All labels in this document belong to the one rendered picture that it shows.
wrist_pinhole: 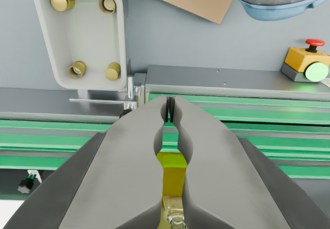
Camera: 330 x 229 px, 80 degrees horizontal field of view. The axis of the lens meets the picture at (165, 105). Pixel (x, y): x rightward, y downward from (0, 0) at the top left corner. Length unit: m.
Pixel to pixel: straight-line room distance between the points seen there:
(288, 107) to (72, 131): 0.50
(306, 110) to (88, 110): 0.52
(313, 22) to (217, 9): 0.26
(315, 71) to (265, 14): 0.29
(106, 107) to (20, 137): 0.20
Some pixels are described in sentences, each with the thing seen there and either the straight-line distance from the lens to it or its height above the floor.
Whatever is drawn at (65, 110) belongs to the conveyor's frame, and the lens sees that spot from 0.57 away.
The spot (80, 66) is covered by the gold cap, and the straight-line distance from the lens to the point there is 0.56.
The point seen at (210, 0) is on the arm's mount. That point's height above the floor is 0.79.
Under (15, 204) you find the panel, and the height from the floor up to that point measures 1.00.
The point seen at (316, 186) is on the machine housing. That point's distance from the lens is 0.80.
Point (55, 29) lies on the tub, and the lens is 0.54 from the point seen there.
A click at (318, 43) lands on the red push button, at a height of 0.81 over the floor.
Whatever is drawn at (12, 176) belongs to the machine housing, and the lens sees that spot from 0.76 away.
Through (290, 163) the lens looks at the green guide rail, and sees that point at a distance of 0.64.
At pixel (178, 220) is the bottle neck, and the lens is 0.39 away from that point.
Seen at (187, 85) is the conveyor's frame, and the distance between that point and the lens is 0.46.
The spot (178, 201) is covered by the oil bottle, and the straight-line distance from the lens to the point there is 0.40.
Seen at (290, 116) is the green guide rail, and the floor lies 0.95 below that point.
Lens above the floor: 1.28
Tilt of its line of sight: 57 degrees down
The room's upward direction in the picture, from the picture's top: 180 degrees clockwise
